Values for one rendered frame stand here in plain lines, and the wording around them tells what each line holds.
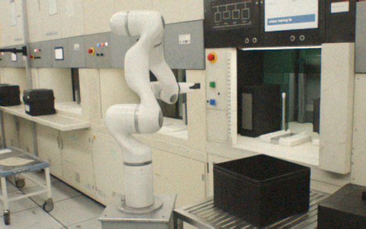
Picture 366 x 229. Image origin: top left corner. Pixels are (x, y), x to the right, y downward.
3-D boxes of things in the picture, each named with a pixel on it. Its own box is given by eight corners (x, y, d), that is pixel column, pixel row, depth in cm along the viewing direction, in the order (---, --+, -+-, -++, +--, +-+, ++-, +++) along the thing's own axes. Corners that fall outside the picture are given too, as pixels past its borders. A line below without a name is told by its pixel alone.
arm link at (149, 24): (128, 134, 161) (166, 134, 158) (117, 133, 149) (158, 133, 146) (131, 16, 164) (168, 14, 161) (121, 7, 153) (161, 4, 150)
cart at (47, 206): (-26, 197, 389) (-31, 151, 381) (24, 185, 423) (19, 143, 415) (5, 227, 317) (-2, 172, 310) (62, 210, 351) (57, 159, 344)
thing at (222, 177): (262, 190, 173) (262, 153, 170) (311, 210, 150) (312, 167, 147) (211, 204, 159) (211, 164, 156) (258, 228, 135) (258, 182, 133)
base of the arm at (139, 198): (112, 214, 152) (108, 168, 149) (122, 196, 171) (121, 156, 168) (159, 214, 150) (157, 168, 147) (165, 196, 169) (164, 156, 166)
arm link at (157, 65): (174, 45, 173) (182, 100, 191) (154, 35, 183) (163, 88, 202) (158, 53, 169) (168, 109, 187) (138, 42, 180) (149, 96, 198)
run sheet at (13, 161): (-9, 162, 345) (-9, 161, 344) (13, 156, 365) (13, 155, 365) (14, 167, 330) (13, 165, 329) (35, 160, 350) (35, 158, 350)
